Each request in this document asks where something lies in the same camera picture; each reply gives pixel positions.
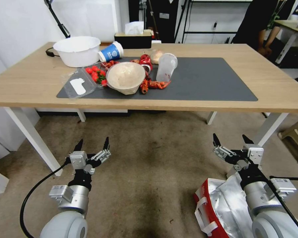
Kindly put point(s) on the person's hand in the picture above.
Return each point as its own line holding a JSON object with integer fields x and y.
{"x": 265, "y": 50}

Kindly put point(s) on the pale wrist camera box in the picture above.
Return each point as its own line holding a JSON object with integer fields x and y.
{"x": 78, "y": 160}
{"x": 255, "y": 155}

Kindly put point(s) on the white desk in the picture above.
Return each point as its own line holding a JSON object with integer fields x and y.
{"x": 288, "y": 32}

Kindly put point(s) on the white plastic basin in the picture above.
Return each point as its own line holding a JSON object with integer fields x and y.
{"x": 75, "y": 50}

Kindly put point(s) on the white tissue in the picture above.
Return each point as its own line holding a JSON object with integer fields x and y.
{"x": 134, "y": 27}

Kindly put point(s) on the beige paper bowl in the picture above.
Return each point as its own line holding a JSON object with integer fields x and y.
{"x": 125, "y": 78}

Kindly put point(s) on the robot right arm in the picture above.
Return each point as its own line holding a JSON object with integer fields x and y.
{"x": 265, "y": 218}

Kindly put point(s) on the black tissue box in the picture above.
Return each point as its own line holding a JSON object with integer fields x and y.
{"x": 132, "y": 41}

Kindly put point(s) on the dark grey table mat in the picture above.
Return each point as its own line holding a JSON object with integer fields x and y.
{"x": 208, "y": 79}

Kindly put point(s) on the crushed red drink can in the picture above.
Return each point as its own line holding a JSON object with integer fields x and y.
{"x": 146, "y": 62}

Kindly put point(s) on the red silver food delivery bag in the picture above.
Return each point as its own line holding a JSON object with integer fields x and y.
{"x": 223, "y": 208}

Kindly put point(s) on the red crayfish shell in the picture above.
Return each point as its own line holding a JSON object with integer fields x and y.
{"x": 144, "y": 88}
{"x": 160, "y": 85}
{"x": 110, "y": 64}

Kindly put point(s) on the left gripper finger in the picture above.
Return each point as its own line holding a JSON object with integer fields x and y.
{"x": 102, "y": 155}
{"x": 78, "y": 146}

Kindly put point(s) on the small white box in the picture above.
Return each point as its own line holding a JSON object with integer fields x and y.
{"x": 156, "y": 42}

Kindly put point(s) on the wooden table with white legs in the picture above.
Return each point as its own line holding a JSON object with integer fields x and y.
{"x": 238, "y": 52}

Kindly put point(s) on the blue white paper cup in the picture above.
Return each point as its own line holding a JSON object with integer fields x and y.
{"x": 110, "y": 52}

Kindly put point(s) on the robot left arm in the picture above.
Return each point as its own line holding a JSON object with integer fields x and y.
{"x": 69, "y": 223}

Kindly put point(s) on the clear plastic cup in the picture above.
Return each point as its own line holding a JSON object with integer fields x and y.
{"x": 166, "y": 67}

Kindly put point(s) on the red strawberry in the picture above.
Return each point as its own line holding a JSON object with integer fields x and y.
{"x": 102, "y": 73}
{"x": 89, "y": 70}
{"x": 95, "y": 68}
{"x": 104, "y": 82}
{"x": 95, "y": 78}

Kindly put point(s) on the clear plastic clamshell box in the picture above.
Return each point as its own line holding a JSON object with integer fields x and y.
{"x": 77, "y": 85}

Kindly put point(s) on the bun in clear bag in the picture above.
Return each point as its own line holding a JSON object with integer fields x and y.
{"x": 156, "y": 56}

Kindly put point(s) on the person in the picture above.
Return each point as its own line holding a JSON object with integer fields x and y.
{"x": 255, "y": 19}

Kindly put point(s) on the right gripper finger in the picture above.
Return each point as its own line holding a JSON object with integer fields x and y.
{"x": 222, "y": 151}
{"x": 248, "y": 143}

